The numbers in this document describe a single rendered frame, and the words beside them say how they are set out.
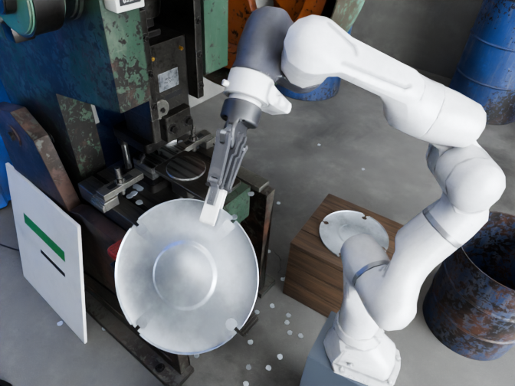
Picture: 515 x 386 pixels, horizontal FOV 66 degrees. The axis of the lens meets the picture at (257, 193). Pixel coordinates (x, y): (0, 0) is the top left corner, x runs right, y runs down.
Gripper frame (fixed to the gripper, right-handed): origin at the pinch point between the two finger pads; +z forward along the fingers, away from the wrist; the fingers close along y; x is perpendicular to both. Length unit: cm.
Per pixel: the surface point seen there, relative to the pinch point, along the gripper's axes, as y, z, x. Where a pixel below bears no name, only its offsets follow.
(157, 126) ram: -30.9, -16.0, -33.9
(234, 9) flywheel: -46, -61, -29
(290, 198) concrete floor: -162, -12, -12
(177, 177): -40.9, -3.9, -28.2
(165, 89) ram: -26.8, -26.1, -32.5
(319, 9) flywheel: -31, -58, 2
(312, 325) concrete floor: -108, 41, 21
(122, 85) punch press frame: -8.8, -20.2, -32.9
